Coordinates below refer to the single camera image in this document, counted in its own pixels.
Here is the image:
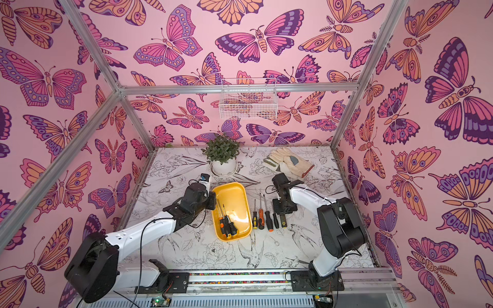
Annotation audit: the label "large black yellow screwdriver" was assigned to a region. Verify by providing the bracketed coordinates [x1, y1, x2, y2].
[279, 214, 288, 228]

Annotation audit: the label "orange handled screwdriver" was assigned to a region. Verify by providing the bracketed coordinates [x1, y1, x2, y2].
[263, 195, 273, 232]

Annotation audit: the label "yellow plastic storage tray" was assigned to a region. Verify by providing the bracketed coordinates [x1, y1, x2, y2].
[212, 182, 253, 243]

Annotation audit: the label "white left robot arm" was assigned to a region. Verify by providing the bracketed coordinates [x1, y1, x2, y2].
[64, 180, 216, 304]

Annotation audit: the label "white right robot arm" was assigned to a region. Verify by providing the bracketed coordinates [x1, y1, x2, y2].
[272, 173, 367, 292]

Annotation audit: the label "white pot saucer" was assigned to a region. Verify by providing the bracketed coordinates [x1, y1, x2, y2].
[211, 169, 236, 178]

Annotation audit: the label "beige work glove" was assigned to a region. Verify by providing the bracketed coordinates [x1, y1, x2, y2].
[269, 148, 314, 178]

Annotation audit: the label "white plant pot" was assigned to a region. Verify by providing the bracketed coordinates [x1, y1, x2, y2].
[211, 158, 237, 173]

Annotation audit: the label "white green work glove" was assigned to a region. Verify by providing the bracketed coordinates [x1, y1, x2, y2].
[263, 153, 305, 178]

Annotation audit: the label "green potted plant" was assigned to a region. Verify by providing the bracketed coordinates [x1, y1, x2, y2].
[202, 136, 240, 164]

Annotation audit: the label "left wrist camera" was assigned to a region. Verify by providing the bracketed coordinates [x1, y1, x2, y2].
[198, 173, 211, 187]

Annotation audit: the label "white wire basket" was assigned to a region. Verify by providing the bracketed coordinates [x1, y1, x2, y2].
[218, 78, 279, 121]

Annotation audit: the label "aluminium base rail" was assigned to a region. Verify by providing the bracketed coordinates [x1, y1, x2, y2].
[72, 267, 405, 308]

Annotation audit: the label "aluminium frame bars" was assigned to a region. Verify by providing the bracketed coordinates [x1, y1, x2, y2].
[1, 1, 408, 248]

